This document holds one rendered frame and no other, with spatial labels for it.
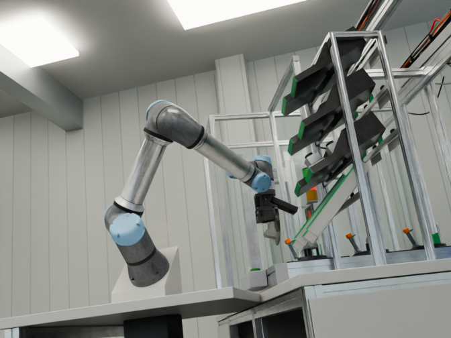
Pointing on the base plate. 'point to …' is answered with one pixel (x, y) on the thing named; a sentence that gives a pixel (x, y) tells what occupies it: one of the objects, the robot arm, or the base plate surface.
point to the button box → (254, 280)
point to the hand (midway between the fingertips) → (278, 241)
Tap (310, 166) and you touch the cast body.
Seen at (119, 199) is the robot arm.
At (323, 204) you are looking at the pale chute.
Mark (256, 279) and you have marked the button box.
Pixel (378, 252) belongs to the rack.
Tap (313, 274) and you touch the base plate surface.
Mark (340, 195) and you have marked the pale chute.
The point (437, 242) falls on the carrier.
